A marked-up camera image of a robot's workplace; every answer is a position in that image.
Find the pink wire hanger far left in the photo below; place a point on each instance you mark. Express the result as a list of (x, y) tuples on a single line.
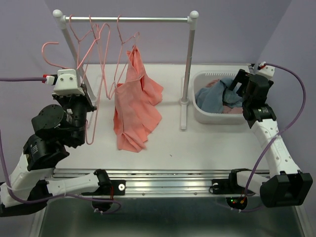
[(79, 47)]

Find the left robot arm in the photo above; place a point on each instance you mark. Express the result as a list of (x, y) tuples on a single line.
[(56, 127)]

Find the aluminium mounting rail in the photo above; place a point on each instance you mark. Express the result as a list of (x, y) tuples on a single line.
[(167, 183)]

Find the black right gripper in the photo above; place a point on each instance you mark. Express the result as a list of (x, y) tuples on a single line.
[(243, 78)]

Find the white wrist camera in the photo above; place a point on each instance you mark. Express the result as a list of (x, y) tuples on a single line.
[(68, 83), (265, 70)]

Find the coral orange skirt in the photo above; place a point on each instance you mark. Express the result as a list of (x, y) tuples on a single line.
[(136, 115)]

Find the blue denim skirt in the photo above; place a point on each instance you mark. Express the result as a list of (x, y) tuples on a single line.
[(200, 98)]

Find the dusty pink pleated skirt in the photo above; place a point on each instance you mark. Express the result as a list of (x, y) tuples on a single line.
[(214, 99)]

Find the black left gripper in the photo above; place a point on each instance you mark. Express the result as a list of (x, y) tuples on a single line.
[(67, 98)]

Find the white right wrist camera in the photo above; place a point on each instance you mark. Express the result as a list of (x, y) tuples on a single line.
[(265, 70)]

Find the pink hanger of denim skirt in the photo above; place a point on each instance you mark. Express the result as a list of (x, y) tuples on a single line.
[(52, 79)]

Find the white plastic laundry basket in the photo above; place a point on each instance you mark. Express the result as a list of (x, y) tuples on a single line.
[(200, 80)]

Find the pink hanger of coral skirt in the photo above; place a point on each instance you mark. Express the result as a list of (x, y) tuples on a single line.
[(122, 61)]

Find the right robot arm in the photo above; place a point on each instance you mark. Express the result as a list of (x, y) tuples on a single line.
[(275, 177)]

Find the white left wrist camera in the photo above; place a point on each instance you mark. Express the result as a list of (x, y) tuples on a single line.
[(68, 83)]

